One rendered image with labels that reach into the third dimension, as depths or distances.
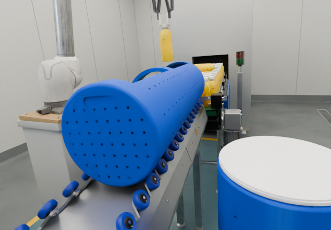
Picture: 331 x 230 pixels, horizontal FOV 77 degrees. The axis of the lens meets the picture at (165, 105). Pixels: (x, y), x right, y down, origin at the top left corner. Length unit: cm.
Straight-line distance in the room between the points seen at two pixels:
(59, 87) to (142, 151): 82
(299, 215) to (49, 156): 115
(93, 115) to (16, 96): 318
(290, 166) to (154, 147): 30
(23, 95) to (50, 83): 252
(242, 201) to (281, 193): 8
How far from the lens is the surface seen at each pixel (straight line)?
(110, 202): 61
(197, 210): 170
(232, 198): 49
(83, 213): 61
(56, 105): 127
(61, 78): 125
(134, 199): 52
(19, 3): 397
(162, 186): 64
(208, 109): 148
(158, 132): 50
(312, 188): 48
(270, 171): 50
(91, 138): 58
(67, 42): 144
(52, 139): 123
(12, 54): 373
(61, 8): 145
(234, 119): 151
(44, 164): 138
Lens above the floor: 129
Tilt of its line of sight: 14 degrees down
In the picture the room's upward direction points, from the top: 5 degrees counter-clockwise
